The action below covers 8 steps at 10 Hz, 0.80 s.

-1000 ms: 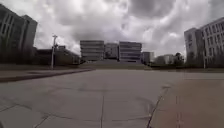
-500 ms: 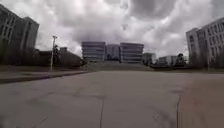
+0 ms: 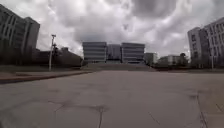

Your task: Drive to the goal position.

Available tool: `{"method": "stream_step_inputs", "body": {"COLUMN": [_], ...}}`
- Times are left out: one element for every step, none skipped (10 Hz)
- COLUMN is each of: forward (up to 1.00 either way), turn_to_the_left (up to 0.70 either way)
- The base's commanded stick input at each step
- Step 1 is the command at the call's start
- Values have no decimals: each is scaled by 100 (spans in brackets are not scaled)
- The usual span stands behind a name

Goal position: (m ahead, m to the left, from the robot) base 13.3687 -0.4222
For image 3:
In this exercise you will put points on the pale concrete slab plaza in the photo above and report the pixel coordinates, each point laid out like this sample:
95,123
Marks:
126,90

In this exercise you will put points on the row of trees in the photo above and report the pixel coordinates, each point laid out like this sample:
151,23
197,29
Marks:
203,61
13,55

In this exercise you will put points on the low pale building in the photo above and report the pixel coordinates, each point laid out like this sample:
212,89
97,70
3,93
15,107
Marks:
170,60

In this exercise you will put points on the white multi-storey building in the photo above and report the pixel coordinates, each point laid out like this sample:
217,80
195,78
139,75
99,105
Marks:
213,40

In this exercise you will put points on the raised verge with kerb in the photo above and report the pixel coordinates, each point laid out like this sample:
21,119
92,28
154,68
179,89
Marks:
193,70
33,76

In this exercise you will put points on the low brown building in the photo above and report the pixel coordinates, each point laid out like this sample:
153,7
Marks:
68,58

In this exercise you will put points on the wide grey stairway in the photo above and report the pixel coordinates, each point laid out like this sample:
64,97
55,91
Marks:
116,66

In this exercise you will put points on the long grey multi-storey building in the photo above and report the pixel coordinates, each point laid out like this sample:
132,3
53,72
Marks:
16,30

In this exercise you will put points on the pale lamp pole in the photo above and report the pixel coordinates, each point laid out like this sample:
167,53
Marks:
50,56

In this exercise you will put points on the glass-fronted twin-block building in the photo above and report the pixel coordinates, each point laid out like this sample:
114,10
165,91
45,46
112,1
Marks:
133,51

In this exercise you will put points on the small grey building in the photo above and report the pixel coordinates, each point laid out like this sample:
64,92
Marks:
150,58

